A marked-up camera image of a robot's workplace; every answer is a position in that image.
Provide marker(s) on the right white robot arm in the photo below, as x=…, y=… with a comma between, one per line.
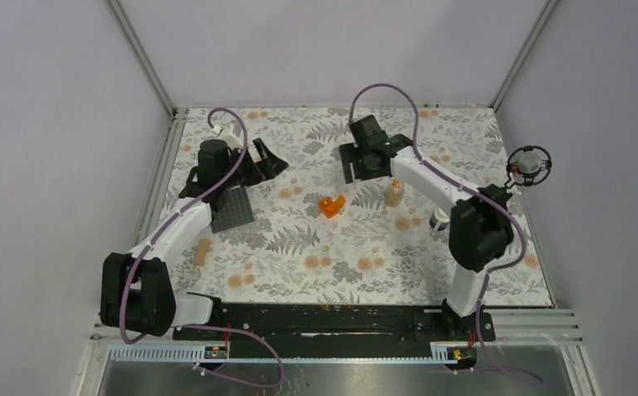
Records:
x=480, y=227

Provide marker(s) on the grey studded baseplate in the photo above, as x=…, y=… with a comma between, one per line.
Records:
x=236, y=212

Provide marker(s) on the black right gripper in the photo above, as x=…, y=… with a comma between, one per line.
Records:
x=349, y=153

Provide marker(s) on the white blue pill bottle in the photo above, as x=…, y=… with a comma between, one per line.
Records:
x=439, y=220

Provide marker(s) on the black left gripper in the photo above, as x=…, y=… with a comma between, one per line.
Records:
x=268, y=167

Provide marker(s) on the microphone on black stand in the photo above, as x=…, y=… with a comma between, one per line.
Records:
x=527, y=166

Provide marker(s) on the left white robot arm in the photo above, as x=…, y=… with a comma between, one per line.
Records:
x=137, y=293

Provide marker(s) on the orange pill organizer box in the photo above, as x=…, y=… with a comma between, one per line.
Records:
x=331, y=207

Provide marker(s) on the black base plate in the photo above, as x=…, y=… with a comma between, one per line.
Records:
x=324, y=331

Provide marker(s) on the floral patterned mat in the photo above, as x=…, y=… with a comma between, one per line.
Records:
x=369, y=253

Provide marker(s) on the clear pill bottle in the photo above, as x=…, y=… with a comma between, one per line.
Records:
x=394, y=193

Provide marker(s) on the aluminium frame rail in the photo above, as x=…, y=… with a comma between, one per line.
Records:
x=506, y=328

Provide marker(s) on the tan wooden block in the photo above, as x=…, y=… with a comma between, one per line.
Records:
x=201, y=252

